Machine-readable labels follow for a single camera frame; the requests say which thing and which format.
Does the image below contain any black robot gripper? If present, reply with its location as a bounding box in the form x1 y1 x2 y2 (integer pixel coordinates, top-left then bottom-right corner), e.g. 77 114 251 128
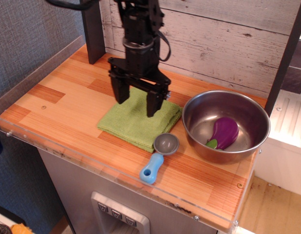
108 40 170 117

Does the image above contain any green towel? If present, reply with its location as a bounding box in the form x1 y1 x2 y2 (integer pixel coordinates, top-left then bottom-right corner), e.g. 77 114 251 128
97 87 182 153

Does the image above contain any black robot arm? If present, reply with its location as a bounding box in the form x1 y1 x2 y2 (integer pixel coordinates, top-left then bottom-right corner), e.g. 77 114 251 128
108 0 171 117

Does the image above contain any blue grey toy scoop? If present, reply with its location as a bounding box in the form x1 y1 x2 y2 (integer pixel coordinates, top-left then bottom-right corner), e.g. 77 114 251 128
139 133 179 184

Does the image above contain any stainless steel bowl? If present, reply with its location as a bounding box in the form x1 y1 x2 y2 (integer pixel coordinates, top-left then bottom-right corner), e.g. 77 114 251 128
182 90 270 164

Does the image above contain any clear acrylic table guard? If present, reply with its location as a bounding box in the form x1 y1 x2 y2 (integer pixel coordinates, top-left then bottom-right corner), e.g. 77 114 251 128
0 37 257 234

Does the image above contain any purple toy eggplant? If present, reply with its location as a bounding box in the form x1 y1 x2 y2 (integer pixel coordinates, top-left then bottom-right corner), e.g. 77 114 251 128
206 117 239 150

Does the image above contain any grey toy fridge cabinet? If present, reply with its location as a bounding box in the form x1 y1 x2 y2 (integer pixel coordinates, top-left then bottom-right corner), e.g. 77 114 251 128
39 150 217 234

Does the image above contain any silver dispenser button panel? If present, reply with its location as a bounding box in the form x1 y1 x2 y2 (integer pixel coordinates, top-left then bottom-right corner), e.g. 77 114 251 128
91 191 151 234

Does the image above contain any white toy sink unit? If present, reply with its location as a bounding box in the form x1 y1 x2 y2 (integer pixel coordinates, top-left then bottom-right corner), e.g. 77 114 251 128
252 36 301 197

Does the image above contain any orange object bottom left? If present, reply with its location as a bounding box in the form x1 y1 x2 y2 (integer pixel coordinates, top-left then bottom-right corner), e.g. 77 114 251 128
10 223 33 234

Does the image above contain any dark left shelf post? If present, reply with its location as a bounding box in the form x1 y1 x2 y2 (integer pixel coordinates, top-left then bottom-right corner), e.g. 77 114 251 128
81 2 106 64

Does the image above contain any dark shelf post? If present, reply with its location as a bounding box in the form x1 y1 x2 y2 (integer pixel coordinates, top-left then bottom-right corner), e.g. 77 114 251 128
264 4 301 116
81 2 106 64

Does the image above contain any dark right shelf post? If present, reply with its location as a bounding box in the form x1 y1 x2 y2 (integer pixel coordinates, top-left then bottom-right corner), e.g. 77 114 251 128
264 4 301 116

